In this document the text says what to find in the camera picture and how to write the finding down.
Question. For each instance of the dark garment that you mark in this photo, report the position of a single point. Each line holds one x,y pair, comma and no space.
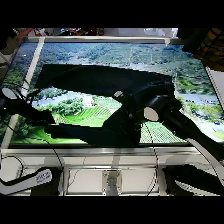
191,41

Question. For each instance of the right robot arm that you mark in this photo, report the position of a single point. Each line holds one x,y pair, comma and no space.
180,121

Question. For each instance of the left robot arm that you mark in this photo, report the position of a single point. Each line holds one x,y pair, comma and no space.
23,111

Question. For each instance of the yellow black checked garment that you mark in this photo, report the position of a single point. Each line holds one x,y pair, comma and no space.
213,50

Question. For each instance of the black pants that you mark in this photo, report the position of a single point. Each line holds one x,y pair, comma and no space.
96,78

